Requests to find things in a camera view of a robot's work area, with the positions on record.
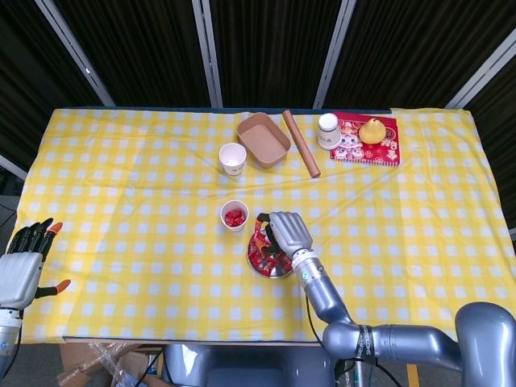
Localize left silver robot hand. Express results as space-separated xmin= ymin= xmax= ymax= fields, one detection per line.
xmin=0 ymin=217 xmax=72 ymax=311

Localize yellow pear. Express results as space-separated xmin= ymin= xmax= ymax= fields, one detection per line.
xmin=358 ymin=116 xmax=384 ymax=144

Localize upturned white paper cup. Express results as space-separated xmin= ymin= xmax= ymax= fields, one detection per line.
xmin=316 ymin=113 xmax=343 ymax=151

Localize aluminium partition post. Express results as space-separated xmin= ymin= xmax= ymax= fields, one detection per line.
xmin=34 ymin=0 xmax=117 ymax=107
xmin=191 ymin=0 xmax=223 ymax=108
xmin=0 ymin=154 xmax=29 ymax=181
xmin=444 ymin=35 xmax=516 ymax=110
xmin=312 ymin=0 xmax=358 ymax=109

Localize wooden rolling pin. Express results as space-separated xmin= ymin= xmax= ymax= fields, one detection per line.
xmin=281 ymin=110 xmax=322 ymax=177

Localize round steel plate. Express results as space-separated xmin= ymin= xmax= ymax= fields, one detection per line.
xmin=246 ymin=231 xmax=295 ymax=280

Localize brown paper food box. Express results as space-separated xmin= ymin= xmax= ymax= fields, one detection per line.
xmin=236 ymin=112 xmax=292 ymax=169

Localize grey robot torso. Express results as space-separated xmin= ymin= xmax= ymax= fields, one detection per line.
xmin=163 ymin=344 xmax=335 ymax=387

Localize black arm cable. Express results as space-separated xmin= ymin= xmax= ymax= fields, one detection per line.
xmin=305 ymin=298 xmax=326 ymax=346

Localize red cartoon spiral notebook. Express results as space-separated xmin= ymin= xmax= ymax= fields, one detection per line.
xmin=330 ymin=111 xmax=402 ymax=167

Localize yellow checkered tablecloth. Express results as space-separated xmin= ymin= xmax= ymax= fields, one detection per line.
xmin=7 ymin=106 xmax=516 ymax=343

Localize clear plastic wrap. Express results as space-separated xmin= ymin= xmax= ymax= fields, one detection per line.
xmin=84 ymin=342 xmax=142 ymax=387

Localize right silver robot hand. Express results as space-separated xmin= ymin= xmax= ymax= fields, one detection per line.
xmin=255 ymin=210 xmax=314 ymax=267

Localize brown cardboard box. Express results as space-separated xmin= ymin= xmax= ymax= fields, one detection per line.
xmin=56 ymin=342 xmax=164 ymax=387

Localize red candies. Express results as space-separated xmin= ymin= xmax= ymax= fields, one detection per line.
xmin=224 ymin=208 xmax=246 ymax=227
xmin=248 ymin=233 xmax=293 ymax=277

